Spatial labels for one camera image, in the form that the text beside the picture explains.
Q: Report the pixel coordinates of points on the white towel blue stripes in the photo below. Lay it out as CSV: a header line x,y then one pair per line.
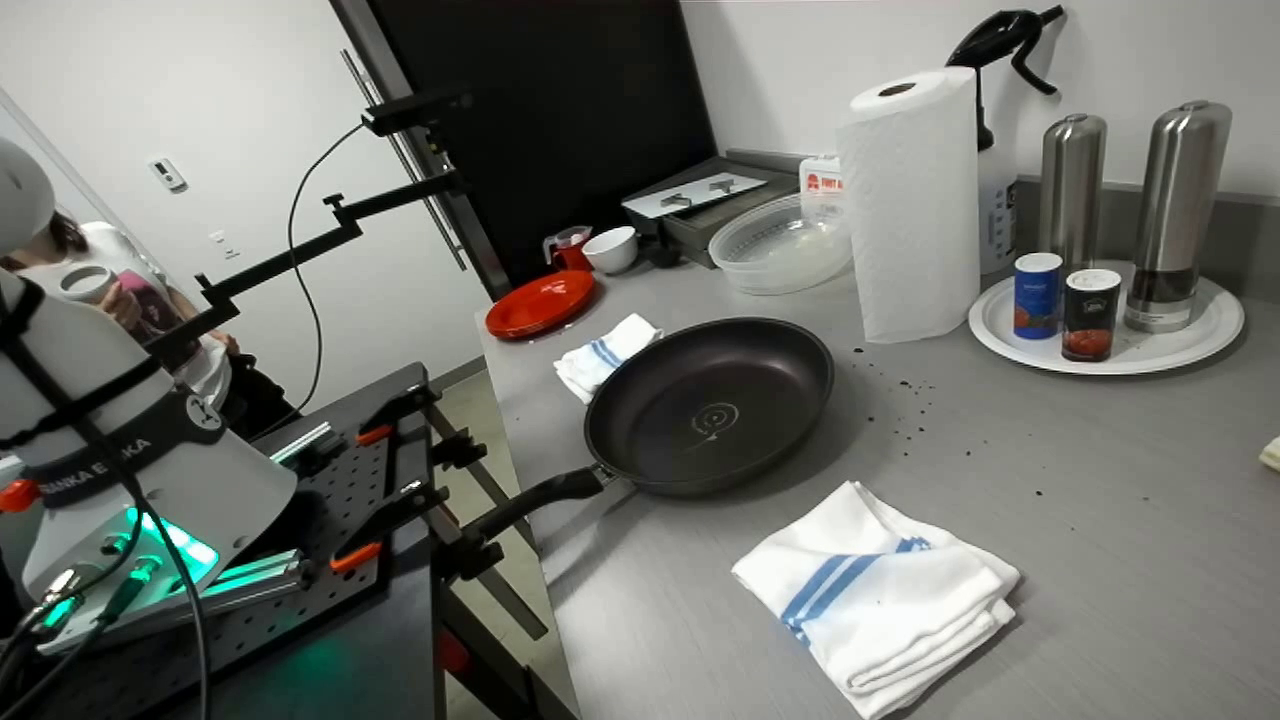
x,y
880,600

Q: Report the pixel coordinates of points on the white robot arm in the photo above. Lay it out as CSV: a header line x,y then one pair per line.
x,y
112,425

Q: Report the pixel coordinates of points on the black frying pan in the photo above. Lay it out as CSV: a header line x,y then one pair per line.
x,y
687,416

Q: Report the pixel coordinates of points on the white paper towel roll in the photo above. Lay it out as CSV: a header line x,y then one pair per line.
x,y
913,206

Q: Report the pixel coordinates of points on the small white blue-striped cloth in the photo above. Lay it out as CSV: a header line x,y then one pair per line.
x,y
593,360

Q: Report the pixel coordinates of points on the small white cup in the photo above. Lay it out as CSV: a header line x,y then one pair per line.
x,y
614,249

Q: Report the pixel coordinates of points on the flat grey tray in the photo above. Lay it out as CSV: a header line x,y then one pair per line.
x,y
691,193

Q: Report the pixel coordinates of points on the clear glass bowl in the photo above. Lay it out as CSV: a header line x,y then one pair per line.
x,y
779,249

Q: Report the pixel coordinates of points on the black monitor panel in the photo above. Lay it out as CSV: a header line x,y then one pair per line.
x,y
570,105

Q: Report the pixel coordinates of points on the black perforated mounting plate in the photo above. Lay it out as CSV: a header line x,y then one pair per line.
x,y
264,616

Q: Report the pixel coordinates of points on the blue spice jar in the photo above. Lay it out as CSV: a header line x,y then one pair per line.
x,y
1039,294

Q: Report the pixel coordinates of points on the red spice jar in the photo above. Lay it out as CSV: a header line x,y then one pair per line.
x,y
1091,313

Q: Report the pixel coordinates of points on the round white tray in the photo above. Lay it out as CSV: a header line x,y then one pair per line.
x,y
1219,318

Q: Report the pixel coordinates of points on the steel grinder left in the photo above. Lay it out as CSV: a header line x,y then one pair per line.
x,y
1070,185

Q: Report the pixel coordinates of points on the person with black cap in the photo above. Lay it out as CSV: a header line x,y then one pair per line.
x,y
69,246

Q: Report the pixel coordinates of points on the tall steel grinder right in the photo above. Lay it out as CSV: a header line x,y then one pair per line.
x,y
1181,176

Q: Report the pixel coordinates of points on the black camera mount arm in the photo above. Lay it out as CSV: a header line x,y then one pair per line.
x,y
426,110

